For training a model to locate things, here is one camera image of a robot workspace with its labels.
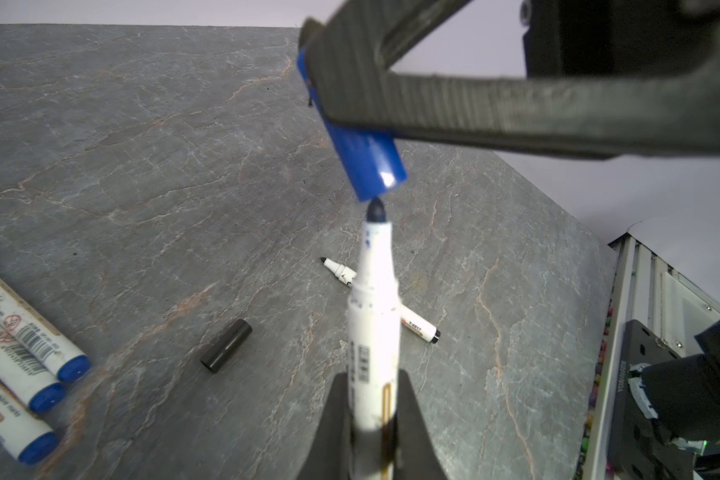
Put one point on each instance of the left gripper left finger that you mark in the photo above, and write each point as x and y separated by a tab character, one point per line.
328	456

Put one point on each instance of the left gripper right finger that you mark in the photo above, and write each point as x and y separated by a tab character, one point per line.
415	457

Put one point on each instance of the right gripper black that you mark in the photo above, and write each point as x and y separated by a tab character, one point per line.
348	60

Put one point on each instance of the black pen cap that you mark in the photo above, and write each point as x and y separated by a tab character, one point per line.
217	354

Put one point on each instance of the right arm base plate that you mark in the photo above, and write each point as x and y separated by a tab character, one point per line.
635	447

